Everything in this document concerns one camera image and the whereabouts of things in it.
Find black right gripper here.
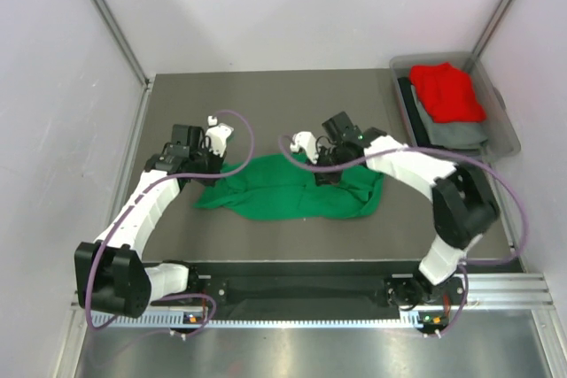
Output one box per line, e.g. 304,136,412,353
305,145,349,188

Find green t shirt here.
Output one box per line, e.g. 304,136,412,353
194,154,384,221

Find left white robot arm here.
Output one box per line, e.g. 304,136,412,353
74,123,233,318

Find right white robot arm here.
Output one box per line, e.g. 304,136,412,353
293,112,501,304

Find black folded t shirt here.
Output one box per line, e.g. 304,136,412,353
397,77,431,147

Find clear plastic bin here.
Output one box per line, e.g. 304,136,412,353
389,51,521,163

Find red folded t shirt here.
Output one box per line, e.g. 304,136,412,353
408,62,486,124

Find grey folded t shirt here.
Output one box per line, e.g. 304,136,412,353
410,85,488,150

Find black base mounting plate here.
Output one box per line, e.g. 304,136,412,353
149,260,466,320

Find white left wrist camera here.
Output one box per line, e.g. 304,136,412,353
205,115,234,158

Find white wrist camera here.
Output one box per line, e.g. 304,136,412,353
290,131,319,165
205,115,234,158

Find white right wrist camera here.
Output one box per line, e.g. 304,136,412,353
290,131,319,165

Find slotted cable duct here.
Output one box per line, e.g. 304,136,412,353
109,307,445,329

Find aluminium frame rail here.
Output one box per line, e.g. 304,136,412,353
91,272,549,319

